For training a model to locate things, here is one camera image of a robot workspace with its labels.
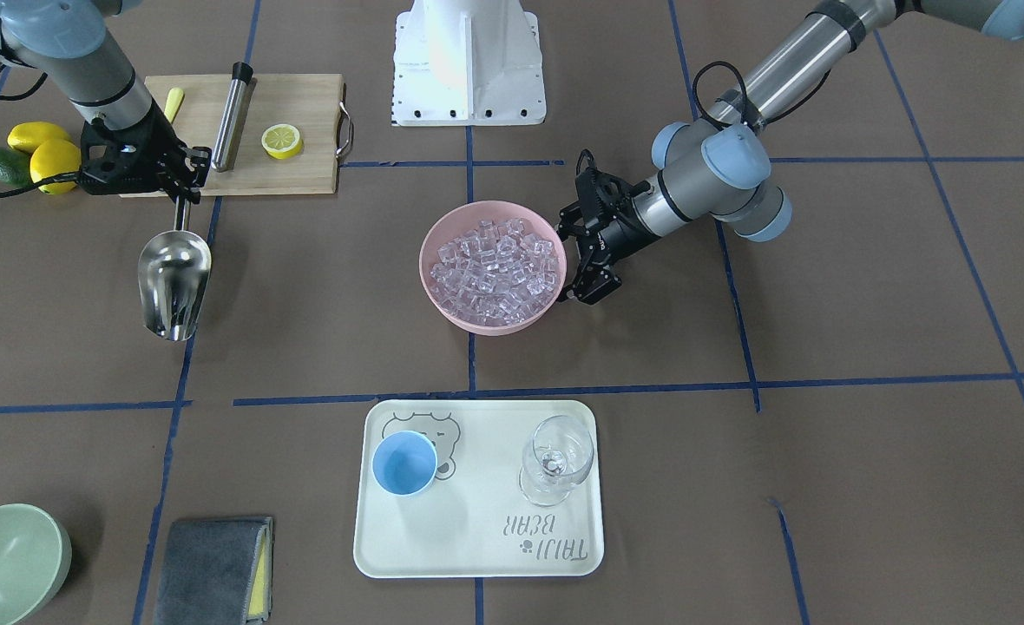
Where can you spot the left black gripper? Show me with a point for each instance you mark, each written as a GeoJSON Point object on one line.
{"type": "Point", "coordinates": [618, 229]}

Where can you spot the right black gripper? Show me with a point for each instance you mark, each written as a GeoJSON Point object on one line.
{"type": "Point", "coordinates": [149, 141]}

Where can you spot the metal ice scoop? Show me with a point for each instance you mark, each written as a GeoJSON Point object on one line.
{"type": "Point", "coordinates": [173, 272]}

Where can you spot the clear ice cubes pile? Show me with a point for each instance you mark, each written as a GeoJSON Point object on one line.
{"type": "Point", "coordinates": [497, 274]}

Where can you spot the pink bowl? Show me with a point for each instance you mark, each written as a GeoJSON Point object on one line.
{"type": "Point", "coordinates": [466, 217]}

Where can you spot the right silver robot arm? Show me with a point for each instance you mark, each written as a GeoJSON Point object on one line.
{"type": "Point", "coordinates": [69, 42]}

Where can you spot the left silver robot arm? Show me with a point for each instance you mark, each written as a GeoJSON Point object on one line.
{"type": "Point", "coordinates": [717, 166]}

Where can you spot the light blue cup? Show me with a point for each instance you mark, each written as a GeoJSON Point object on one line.
{"type": "Point", "coordinates": [404, 463]}

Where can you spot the steel muddler rod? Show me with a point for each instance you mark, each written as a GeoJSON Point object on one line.
{"type": "Point", "coordinates": [233, 117]}

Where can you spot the lemon half slice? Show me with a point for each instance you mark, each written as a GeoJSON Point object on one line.
{"type": "Point", "coordinates": [282, 141]}

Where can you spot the wooden cutting board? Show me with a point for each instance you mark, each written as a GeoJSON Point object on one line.
{"type": "Point", "coordinates": [310, 102]}

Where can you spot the yellow lemon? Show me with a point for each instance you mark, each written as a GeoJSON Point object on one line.
{"type": "Point", "coordinates": [55, 157]}
{"type": "Point", "coordinates": [26, 137]}

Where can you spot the green lime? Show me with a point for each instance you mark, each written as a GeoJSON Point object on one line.
{"type": "Point", "coordinates": [14, 168]}

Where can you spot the clear wine glass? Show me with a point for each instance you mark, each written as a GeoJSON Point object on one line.
{"type": "Point", "coordinates": [558, 457]}

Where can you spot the white serving tray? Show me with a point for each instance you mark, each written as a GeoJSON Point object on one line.
{"type": "Point", "coordinates": [471, 518]}

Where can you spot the grey folded cloth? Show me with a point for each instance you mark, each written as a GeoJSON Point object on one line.
{"type": "Point", "coordinates": [217, 571]}

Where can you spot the green ceramic bowl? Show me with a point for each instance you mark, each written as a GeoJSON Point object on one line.
{"type": "Point", "coordinates": [35, 558]}

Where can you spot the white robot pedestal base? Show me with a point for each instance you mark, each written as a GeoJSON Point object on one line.
{"type": "Point", "coordinates": [467, 63]}

